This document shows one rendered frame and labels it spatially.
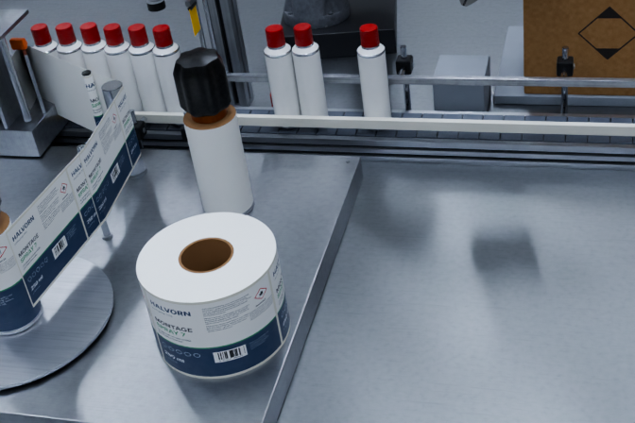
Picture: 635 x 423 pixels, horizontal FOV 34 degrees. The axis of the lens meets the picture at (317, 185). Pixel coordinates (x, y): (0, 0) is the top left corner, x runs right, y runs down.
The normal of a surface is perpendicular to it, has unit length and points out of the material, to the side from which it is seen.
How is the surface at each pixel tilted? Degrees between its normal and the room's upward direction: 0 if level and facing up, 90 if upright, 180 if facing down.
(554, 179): 0
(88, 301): 0
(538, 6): 90
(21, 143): 90
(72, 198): 90
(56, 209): 90
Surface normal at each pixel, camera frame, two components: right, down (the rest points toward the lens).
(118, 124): 0.98, 0.00
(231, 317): 0.34, 0.50
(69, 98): -0.67, 0.49
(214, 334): 0.05, 0.57
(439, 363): -0.12, -0.81
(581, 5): -0.24, 0.59
